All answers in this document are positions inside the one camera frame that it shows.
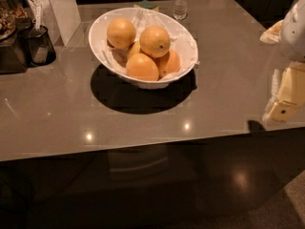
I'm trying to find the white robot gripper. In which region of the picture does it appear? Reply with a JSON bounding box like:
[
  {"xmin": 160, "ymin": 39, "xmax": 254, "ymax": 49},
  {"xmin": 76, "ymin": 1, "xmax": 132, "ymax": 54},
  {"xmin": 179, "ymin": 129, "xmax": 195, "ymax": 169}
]
[{"xmin": 260, "ymin": 0, "xmax": 305, "ymax": 123}]

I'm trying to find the black appliance with food bowl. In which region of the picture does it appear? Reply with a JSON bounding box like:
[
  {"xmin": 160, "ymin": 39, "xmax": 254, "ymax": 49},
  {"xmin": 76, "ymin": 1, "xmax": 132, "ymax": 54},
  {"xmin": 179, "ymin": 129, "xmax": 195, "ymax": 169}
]
[{"xmin": 0, "ymin": 0, "xmax": 32, "ymax": 74}]

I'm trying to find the clear plastic bag liner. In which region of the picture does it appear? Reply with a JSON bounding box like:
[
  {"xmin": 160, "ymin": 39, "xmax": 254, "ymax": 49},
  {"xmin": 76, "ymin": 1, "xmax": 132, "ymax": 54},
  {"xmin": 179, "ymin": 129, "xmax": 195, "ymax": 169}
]
[{"xmin": 89, "ymin": 8, "xmax": 198, "ymax": 89}]

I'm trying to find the white oval bowl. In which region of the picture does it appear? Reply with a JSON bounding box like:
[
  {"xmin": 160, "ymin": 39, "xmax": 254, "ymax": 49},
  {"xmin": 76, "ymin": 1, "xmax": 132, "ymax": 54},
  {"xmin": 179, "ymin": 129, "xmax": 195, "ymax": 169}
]
[{"xmin": 89, "ymin": 8, "xmax": 199, "ymax": 90}]

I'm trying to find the clear plastic water bottle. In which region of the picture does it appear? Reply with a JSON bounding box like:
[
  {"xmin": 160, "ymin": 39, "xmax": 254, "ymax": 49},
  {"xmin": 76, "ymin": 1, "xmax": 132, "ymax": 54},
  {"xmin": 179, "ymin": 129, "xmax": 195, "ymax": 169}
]
[{"xmin": 173, "ymin": 0, "xmax": 188, "ymax": 20}]

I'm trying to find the white panel board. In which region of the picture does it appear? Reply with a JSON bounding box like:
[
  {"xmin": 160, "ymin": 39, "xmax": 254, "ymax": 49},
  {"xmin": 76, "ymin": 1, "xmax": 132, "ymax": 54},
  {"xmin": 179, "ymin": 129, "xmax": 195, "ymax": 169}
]
[{"xmin": 37, "ymin": 0, "xmax": 81, "ymax": 46}]

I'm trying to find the green yellow sponge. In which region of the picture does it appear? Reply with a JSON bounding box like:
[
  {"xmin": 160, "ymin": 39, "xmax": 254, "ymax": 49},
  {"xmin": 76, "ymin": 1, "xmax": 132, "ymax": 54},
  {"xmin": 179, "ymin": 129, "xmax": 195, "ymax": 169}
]
[{"xmin": 133, "ymin": 0, "xmax": 159, "ymax": 11}]

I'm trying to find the yellowish fruit in bowl middle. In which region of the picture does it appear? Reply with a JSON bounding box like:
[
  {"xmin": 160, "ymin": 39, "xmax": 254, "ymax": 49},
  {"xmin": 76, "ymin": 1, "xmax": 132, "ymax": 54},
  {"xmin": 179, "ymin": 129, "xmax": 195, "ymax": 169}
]
[{"xmin": 127, "ymin": 41, "xmax": 141, "ymax": 59}]

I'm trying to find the black mesh cup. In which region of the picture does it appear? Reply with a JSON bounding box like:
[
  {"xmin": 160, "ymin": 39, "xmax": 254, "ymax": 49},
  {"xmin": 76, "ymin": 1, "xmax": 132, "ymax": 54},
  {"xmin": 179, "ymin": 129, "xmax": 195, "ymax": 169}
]
[{"xmin": 28, "ymin": 26, "xmax": 56, "ymax": 66}]

